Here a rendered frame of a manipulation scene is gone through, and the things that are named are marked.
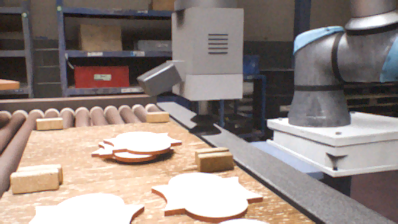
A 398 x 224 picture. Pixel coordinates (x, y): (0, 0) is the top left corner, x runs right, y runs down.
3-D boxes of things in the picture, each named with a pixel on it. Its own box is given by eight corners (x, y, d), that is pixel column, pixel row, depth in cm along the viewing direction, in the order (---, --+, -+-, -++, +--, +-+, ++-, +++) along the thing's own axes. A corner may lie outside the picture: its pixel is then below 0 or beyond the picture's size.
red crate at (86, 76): (125, 85, 509) (125, 64, 504) (130, 88, 467) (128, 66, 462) (75, 86, 489) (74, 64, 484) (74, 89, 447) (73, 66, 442)
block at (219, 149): (225, 160, 65) (225, 146, 64) (230, 164, 63) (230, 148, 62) (193, 165, 63) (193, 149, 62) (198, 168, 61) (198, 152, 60)
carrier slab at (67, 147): (171, 126, 101) (171, 120, 101) (236, 172, 63) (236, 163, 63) (32, 136, 89) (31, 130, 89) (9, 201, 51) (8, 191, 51)
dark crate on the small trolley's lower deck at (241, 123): (234, 124, 444) (235, 112, 441) (253, 131, 408) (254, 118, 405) (212, 126, 431) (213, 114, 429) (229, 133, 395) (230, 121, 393)
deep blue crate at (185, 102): (184, 117, 541) (184, 92, 535) (191, 122, 502) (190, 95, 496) (150, 118, 529) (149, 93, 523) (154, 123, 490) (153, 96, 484)
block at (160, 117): (167, 121, 101) (167, 111, 100) (169, 122, 99) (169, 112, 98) (145, 122, 99) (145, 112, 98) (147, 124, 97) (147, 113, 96)
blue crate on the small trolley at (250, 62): (232, 72, 441) (232, 54, 437) (260, 75, 399) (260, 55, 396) (205, 73, 420) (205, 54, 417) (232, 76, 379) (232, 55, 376)
